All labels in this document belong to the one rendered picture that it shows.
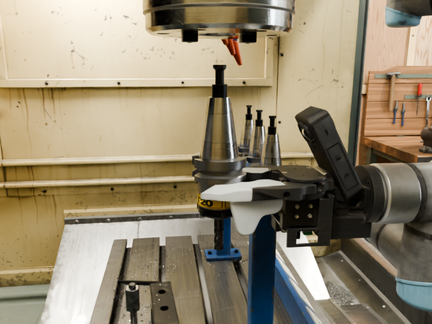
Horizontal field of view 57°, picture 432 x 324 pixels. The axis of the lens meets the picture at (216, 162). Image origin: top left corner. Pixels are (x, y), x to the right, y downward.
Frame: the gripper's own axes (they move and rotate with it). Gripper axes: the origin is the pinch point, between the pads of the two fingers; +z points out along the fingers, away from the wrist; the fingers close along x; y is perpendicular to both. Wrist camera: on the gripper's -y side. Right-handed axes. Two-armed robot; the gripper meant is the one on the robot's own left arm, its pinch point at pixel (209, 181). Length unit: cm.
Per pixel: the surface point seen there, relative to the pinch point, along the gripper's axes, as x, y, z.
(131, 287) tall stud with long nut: 22.9, 26.3, 11.6
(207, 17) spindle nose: -7.5, -17.2, 1.1
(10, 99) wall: 101, -2, 57
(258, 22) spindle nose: -7.3, -16.9, -3.6
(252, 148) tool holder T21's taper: 40.4, 4.4, -14.1
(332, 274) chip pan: 87, 63, -57
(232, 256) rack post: 56, 38, -13
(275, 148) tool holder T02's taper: 28.9, 2.0, -16.0
